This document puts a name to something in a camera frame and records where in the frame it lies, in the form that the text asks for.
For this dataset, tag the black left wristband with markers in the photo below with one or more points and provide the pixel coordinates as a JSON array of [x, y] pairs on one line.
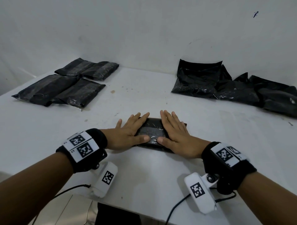
[[97, 136]]

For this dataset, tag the person's right hand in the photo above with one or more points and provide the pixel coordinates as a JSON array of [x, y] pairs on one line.
[[181, 141]]

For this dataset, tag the row of black plastic packets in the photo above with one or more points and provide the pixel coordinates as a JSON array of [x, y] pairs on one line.
[[220, 83]]

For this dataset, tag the person's left hand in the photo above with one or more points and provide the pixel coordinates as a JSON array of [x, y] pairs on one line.
[[123, 136]]

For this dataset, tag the black packet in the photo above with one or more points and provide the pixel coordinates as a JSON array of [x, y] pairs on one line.
[[153, 122], [152, 133]]

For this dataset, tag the person's left forearm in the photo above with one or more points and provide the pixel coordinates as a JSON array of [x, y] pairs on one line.
[[30, 185]]

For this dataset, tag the glossy black plastic bag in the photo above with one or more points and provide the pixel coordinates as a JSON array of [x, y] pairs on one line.
[[81, 92]]

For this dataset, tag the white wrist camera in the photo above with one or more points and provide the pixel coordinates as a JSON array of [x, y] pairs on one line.
[[201, 199], [104, 185]]

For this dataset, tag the person's right forearm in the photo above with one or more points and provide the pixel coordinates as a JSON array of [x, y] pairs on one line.
[[269, 199]]

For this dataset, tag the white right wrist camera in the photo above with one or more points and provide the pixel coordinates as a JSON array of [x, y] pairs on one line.
[[201, 199]]

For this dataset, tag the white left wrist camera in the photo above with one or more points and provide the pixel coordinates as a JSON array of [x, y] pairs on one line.
[[104, 185]]

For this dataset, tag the crinkled black plastic bag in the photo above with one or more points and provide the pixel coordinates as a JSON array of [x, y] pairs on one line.
[[102, 70]]

